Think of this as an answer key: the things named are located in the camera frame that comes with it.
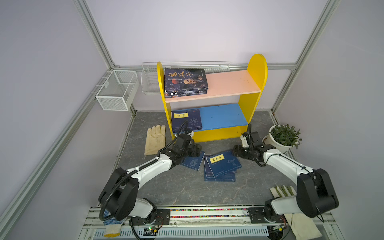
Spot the blue yellow-label book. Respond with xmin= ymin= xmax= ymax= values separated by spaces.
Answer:
xmin=181 ymin=151 xmax=205 ymax=171
xmin=173 ymin=127 xmax=202 ymax=134
xmin=171 ymin=109 xmax=203 ymax=132

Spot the purple book with old man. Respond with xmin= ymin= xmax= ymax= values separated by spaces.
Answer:
xmin=165 ymin=92 xmax=207 ymax=99

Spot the dark wolf cover book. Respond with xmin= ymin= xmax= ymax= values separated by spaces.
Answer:
xmin=164 ymin=90 xmax=208 ymax=95

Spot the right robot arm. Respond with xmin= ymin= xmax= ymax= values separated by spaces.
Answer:
xmin=233 ymin=124 xmax=339 ymax=223

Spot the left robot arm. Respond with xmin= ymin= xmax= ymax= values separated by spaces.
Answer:
xmin=99 ymin=120 xmax=202 ymax=224

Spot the beige work glove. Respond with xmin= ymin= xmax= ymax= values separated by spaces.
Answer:
xmin=145 ymin=125 xmax=166 ymax=156

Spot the potted green plant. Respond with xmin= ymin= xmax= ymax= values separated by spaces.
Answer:
xmin=263 ymin=125 xmax=302 ymax=154

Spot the white mesh basket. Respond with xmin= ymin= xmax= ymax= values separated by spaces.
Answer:
xmin=96 ymin=70 xmax=140 ymax=111

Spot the white cloth glove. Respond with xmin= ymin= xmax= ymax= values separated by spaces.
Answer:
xmin=270 ymin=185 xmax=323 ymax=240

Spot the blue knit glove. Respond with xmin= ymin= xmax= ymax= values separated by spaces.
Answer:
xmin=104 ymin=218 xmax=126 ymax=238

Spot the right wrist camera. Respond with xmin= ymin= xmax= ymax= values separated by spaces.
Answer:
xmin=240 ymin=134 xmax=250 ymax=149

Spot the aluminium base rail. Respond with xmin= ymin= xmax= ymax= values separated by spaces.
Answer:
xmin=77 ymin=204 xmax=346 ymax=240

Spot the white wire rack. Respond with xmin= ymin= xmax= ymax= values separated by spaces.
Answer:
xmin=141 ymin=61 xmax=231 ymax=95

